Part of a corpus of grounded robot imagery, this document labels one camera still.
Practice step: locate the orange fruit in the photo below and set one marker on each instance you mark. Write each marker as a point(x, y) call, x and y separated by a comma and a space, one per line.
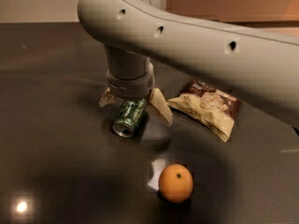
point(175, 183)

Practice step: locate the green soda can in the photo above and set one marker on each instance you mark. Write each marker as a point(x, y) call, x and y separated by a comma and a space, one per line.
point(128, 117)

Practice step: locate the sea salt chips bag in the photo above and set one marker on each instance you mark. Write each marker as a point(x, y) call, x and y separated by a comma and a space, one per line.
point(214, 108)

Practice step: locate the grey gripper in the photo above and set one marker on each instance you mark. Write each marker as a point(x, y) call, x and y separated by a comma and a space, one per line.
point(130, 88)

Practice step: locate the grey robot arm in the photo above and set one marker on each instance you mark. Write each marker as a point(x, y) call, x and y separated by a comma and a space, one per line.
point(258, 67)

